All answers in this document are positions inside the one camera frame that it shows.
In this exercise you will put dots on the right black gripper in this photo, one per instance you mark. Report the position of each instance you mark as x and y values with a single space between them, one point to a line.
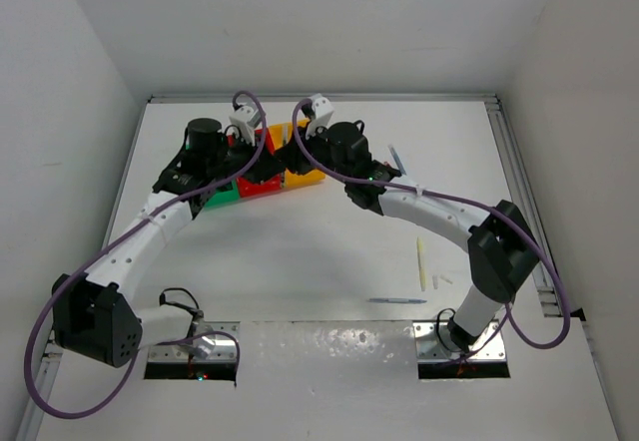
291 155

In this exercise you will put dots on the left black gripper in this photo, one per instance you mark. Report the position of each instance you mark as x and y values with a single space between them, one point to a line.
261 169

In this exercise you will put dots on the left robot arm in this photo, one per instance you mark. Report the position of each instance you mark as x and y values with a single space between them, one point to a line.
95 315

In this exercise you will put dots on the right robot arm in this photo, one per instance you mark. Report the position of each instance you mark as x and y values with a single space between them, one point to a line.
499 247

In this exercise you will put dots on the yellow plastic bin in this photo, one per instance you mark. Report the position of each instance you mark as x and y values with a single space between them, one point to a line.
289 180

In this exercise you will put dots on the red plastic bin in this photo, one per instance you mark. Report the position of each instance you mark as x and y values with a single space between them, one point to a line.
259 189

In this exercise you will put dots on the green plastic bin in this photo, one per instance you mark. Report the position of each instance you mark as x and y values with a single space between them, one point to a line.
228 195

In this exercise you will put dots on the blue capped pen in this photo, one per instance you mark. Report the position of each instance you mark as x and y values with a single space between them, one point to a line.
397 159

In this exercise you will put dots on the yellow highlighter pen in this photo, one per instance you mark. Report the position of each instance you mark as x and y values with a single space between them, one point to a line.
421 264

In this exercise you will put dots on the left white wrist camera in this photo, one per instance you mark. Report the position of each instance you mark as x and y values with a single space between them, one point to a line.
246 118

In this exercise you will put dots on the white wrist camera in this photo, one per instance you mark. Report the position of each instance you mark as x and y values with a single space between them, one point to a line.
318 111
246 118

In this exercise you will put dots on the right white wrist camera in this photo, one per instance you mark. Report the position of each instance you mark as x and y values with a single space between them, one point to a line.
318 111

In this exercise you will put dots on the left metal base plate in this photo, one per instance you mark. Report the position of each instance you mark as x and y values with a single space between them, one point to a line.
217 343

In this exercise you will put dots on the metal base plate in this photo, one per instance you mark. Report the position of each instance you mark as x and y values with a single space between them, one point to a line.
432 349
217 343

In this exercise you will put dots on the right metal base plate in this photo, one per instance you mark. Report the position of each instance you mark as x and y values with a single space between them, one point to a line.
432 349

